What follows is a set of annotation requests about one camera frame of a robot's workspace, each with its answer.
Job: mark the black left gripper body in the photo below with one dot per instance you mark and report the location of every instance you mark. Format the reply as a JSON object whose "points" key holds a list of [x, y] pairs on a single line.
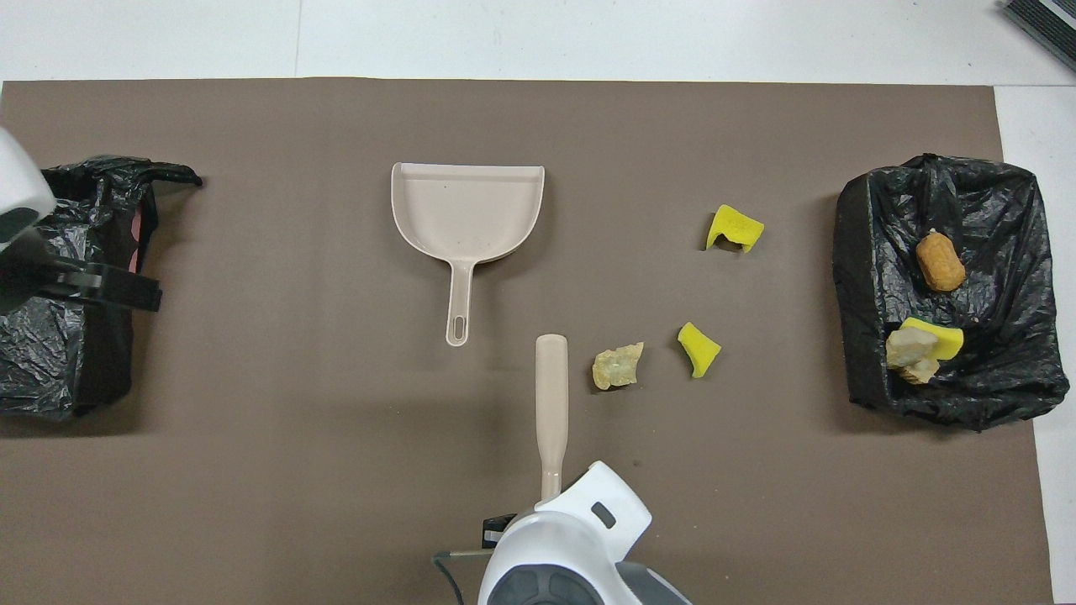
{"points": [[21, 277]]}

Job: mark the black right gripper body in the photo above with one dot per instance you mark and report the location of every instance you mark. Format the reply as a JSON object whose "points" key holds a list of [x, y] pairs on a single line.
{"points": [[498, 531]]}

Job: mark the beige brush with black bristles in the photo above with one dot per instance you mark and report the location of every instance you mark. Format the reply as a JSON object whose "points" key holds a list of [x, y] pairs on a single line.
{"points": [[551, 395]]}

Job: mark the pale tan foam chunk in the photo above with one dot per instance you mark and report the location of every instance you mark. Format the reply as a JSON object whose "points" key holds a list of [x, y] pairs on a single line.
{"points": [[912, 353], [618, 367]]}

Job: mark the small yellow sponge wedge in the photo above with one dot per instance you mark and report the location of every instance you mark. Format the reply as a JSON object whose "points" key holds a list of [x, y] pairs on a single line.
{"points": [[698, 349]]}

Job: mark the beige plastic dustpan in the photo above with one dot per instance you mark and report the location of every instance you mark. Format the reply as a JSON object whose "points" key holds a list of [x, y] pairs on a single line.
{"points": [[466, 210]]}

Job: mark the arched yellow sponge piece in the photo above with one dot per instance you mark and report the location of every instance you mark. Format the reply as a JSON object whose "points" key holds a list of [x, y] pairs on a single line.
{"points": [[733, 225]]}

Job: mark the blocky yellow sponge piece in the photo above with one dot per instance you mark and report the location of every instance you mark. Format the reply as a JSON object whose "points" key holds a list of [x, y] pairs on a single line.
{"points": [[948, 340]]}

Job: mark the brown oval bread loaf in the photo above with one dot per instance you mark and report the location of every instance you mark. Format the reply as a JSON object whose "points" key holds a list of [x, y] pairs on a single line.
{"points": [[940, 262]]}

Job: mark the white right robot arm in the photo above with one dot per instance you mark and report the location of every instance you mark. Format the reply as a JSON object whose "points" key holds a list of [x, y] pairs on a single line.
{"points": [[572, 546]]}

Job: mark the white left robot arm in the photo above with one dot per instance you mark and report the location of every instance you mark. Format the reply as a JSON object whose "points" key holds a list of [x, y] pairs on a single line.
{"points": [[21, 185]]}

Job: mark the pink bin with black bag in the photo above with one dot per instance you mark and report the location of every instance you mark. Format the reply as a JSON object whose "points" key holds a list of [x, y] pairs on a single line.
{"points": [[50, 361]]}

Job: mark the brown paper table mat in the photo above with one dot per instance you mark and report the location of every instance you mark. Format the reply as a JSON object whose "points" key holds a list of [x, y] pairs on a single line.
{"points": [[294, 470]]}

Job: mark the black ribbed panel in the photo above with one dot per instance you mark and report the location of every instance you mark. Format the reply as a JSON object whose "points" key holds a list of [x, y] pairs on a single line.
{"points": [[1046, 21]]}

